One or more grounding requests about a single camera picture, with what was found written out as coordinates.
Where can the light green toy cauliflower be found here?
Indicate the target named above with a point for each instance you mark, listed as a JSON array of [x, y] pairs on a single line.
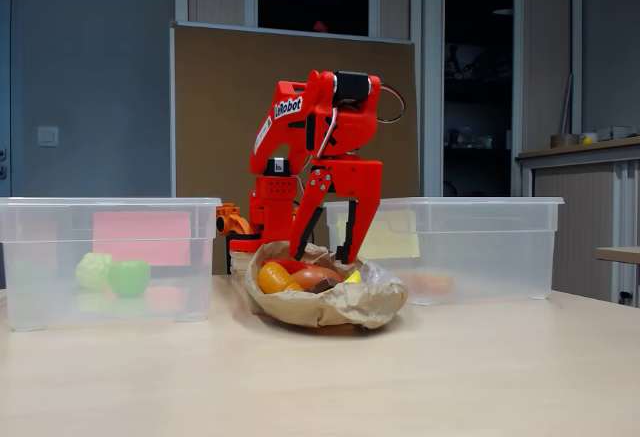
[[92, 272]]

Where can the white light switch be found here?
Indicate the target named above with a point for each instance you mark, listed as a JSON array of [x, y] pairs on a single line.
[[48, 136]]

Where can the wooden side table edge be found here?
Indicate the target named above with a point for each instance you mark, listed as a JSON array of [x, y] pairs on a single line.
[[620, 254]]

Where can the brown pinboard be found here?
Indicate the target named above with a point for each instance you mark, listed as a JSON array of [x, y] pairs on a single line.
[[215, 132]]

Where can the green toy apple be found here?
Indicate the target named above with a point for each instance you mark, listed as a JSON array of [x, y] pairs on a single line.
[[130, 278]]

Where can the wooden base block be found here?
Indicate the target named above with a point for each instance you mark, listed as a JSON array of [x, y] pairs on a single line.
[[240, 262]]

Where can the crumpled brown paper bag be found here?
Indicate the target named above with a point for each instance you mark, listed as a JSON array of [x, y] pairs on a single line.
[[325, 307]]

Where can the clear plastic bin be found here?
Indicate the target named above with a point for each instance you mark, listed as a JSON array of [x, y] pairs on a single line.
[[475, 257], [45, 267]]

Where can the brown toy doughnut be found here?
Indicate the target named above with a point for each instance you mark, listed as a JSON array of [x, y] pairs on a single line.
[[315, 276]]

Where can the yellow toy banana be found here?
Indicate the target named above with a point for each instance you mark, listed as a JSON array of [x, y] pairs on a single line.
[[352, 278]]

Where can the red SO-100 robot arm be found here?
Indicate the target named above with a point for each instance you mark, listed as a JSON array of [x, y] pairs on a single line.
[[350, 129]]

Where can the small yellow object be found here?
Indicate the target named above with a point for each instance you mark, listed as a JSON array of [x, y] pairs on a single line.
[[588, 140]]

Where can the orange toy waffle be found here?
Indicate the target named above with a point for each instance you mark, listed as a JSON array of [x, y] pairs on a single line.
[[432, 284]]

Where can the yellow-green paper label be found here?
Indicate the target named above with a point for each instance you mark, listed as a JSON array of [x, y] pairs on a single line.
[[395, 237]]

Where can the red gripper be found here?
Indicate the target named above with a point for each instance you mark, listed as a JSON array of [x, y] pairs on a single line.
[[356, 179]]

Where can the pink paper label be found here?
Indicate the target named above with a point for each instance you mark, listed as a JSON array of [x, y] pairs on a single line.
[[140, 239]]

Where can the orange toy croissant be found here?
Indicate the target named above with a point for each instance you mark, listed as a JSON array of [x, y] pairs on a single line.
[[272, 277]]

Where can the grey cabinet with wooden top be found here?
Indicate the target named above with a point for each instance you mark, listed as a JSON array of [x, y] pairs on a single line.
[[575, 207]]

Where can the red toy chili pepper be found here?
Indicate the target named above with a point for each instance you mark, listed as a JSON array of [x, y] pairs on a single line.
[[290, 264]]

